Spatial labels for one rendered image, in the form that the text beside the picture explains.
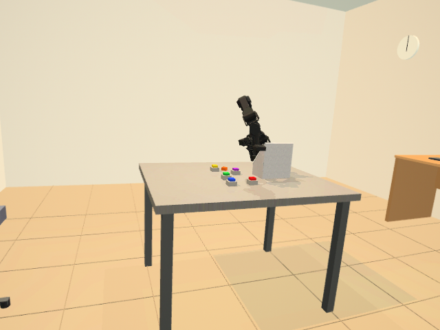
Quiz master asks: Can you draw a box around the red button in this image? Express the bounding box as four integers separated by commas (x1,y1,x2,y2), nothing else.
246,177,258,186

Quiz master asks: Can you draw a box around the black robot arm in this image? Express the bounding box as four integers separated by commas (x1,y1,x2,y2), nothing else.
237,96,271,146

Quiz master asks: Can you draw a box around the green button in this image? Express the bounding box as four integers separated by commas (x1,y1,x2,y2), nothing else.
221,172,232,180

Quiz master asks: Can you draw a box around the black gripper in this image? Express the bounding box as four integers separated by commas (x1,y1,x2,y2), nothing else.
245,133,266,162

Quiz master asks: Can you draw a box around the purple button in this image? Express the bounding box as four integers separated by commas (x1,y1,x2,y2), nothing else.
230,168,241,175

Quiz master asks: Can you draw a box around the blue button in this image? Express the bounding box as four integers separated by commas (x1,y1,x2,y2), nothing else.
225,177,237,186

